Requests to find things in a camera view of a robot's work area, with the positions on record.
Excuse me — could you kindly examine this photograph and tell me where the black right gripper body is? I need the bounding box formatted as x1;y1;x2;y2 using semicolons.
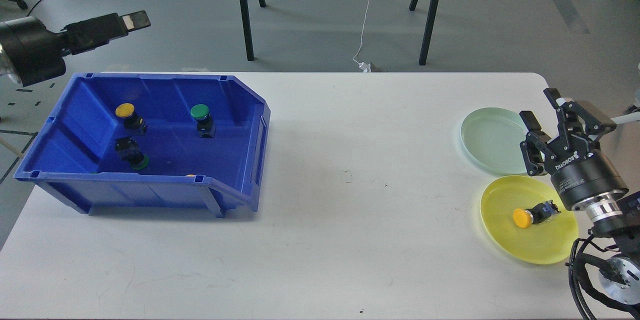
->
544;137;629;211

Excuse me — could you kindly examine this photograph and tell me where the blue plastic storage bin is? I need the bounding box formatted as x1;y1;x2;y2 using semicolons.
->
14;72;270;218

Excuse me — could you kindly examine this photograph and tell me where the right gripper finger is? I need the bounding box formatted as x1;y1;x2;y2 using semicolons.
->
519;110;550;177
543;88;617;148

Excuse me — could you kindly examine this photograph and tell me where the yellow push button upright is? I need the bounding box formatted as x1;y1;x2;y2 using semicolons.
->
115;102;147;136

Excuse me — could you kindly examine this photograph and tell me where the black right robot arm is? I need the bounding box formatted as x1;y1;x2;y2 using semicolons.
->
519;88;640;320

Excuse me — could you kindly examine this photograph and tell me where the light green plastic plate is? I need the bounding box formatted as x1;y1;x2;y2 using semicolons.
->
459;106;527;175

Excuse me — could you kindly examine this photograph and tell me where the green push button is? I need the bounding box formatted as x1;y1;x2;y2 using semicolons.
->
190;103;217;139
114;137;150;170

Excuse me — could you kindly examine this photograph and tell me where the yellow push button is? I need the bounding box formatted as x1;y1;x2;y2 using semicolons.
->
511;200;562;229
115;102;147;136

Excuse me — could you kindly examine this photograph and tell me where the green push button upright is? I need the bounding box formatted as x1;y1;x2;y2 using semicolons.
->
190;103;217;139

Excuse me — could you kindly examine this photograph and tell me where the white power plug on floor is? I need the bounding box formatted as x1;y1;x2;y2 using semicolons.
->
358;62;374;73

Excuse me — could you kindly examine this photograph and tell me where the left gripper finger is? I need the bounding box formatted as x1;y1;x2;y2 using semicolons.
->
62;10;151;55

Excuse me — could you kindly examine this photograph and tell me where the white cable on floor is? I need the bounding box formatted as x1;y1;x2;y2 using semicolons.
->
352;0;377;66

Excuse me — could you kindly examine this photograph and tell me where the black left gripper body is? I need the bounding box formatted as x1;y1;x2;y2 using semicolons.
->
0;16;67;88

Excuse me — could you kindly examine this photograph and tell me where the yellow plastic plate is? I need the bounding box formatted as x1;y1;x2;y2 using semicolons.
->
479;175;579;265

